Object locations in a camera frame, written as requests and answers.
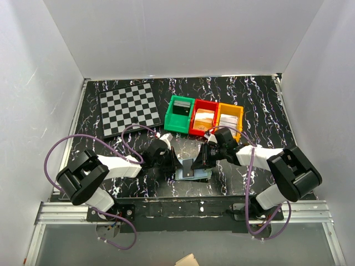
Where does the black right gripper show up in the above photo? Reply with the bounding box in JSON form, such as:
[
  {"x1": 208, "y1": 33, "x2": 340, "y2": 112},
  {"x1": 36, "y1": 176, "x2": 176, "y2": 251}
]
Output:
[{"x1": 190, "y1": 142, "x2": 226, "y2": 170}]

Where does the mint green card holder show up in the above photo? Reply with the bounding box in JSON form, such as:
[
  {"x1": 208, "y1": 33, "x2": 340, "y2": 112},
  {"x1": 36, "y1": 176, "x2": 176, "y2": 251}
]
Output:
[{"x1": 175, "y1": 158, "x2": 212, "y2": 182}]

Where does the black VIP credit card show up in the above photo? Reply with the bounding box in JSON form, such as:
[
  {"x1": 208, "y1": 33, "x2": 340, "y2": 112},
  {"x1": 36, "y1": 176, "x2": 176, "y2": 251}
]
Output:
[{"x1": 182, "y1": 158, "x2": 194, "y2": 178}]

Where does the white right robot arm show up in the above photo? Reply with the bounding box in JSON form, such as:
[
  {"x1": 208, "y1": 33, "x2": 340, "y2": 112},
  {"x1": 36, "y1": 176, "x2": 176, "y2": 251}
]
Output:
[{"x1": 191, "y1": 126, "x2": 322, "y2": 220}]

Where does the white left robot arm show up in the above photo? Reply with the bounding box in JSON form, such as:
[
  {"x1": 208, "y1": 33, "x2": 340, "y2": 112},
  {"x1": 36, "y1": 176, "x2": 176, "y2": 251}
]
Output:
[{"x1": 56, "y1": 135, "x2": 182, "y2": 222}]

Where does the orange white cards stack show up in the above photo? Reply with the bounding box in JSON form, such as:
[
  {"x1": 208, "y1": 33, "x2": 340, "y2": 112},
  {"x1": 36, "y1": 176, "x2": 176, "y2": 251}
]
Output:
[{"x1": 192, "y1": 109, "x2": 215, "y2": 131}]

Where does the black cards stack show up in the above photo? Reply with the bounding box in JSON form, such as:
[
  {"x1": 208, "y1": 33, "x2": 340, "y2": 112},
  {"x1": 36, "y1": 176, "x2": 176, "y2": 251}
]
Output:
[{"x1": 173, "y1": 100, "x2": 191, "y2": 116}]

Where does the green plastic bin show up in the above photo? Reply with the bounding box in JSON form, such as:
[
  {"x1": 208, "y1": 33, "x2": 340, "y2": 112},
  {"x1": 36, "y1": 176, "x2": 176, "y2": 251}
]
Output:
[{"x1": 164, "y1": 95, "x2": 195, "y2": 134}]

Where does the red plastic bin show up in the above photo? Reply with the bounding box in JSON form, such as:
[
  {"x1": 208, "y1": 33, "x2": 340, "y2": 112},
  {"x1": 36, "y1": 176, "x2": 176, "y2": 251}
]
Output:
[{"x1": 189, "y1": 99, "x2": 219, "y2": 136}]

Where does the orange plastic bin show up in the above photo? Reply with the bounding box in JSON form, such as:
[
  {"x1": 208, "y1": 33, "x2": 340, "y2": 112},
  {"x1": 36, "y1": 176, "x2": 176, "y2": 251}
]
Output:
[{"x1": 216, "y1": 103, "x2": 244, "y2": 132}]

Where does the black grey chessboard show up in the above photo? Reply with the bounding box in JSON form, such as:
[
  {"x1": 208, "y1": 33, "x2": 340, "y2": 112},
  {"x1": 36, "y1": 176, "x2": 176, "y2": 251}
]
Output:
[{"x1": 99, "y1": 83, "x2": 163, "y2": 139}]

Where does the cardboard piece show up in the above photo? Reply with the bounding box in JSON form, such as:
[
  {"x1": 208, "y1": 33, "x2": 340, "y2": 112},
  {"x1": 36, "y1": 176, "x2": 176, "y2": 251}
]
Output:
[{"x1": 175, "y1": 253, "x2": 199, "y2": 266}]

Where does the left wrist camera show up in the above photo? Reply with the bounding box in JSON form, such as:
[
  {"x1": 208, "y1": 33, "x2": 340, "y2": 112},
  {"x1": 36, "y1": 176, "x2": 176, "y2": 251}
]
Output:
[{"x1": 159, "y1": 133, "x2": 173, "y2": 150}]

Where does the black mounting base rail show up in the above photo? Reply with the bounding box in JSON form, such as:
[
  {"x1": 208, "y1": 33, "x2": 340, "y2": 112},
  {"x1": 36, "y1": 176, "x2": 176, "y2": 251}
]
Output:
[{"x1": 85, "y1": 193, "x2": 286, "y2": 234}]

